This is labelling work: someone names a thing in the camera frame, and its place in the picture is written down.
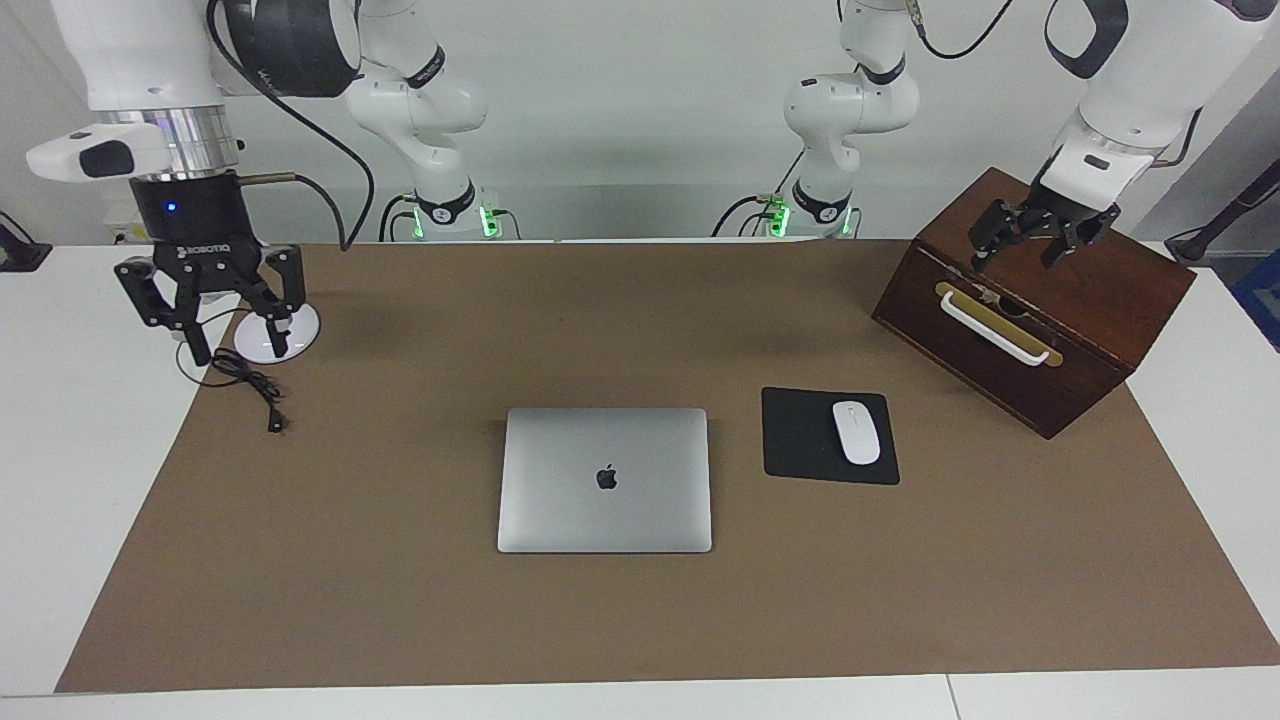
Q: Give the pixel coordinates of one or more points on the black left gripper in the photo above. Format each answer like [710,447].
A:
[1058,215]

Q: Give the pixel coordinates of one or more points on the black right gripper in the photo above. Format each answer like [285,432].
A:
[195,225]

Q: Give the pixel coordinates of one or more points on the silver laptop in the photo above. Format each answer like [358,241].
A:
[605,510]

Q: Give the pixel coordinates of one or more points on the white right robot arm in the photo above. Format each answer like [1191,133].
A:
[130,50]

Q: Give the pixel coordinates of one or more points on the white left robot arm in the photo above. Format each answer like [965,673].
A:
[1140,70]

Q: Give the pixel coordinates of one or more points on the dark brown wooden box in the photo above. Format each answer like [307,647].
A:
[1100,320]

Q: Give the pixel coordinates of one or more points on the black tripod leg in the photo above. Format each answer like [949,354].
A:
[1225,215]

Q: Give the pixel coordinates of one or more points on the black stand foot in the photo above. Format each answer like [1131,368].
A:
[18,252]

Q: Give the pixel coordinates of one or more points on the blue crate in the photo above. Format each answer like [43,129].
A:
[1262,300]

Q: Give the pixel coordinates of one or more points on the white computer mouse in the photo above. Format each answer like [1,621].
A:
[856,432]

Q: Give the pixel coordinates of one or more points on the black mouse pad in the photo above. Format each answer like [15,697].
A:
[795,435]

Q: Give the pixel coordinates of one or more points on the brown table mat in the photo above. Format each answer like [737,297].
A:
[640,620]

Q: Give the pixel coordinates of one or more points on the white wall socket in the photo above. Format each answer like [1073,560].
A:
[125,235]

